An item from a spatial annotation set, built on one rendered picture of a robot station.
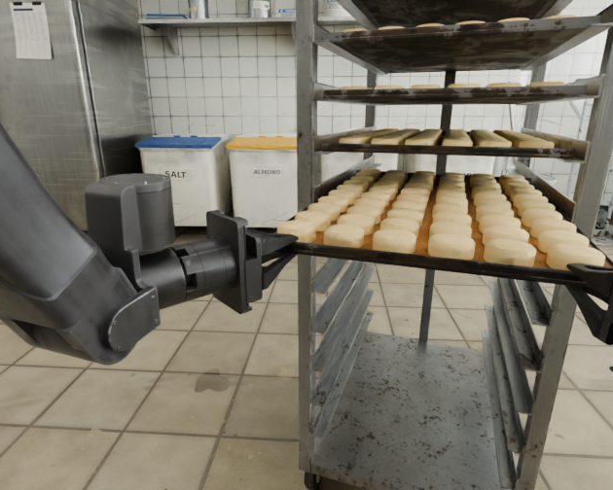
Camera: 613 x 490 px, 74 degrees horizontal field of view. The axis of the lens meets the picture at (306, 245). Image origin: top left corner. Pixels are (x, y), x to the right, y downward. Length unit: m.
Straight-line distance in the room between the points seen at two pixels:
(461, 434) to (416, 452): 0.14
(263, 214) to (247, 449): 1.93
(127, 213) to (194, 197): 2.69
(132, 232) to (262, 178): 2.54
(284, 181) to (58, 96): 1.49
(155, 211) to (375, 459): 0.86
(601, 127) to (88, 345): 0.68
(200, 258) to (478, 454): 0.91
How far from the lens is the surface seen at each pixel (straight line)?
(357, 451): 1.10
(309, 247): 0.47
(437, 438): 1.17
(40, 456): 1.49
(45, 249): 0.29
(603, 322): 0.42
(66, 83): 3.03
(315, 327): 0.86
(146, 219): 0.36
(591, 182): 0.73
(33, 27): 3.14
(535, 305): 0.86
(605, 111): 0.72
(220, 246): 0.41
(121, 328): 0.33
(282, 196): 2.88
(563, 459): 1.47
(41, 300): 0.29
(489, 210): 0.64
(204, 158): 2.97
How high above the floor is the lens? 0.93
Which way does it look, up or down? 18 degrees down
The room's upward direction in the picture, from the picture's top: straight up
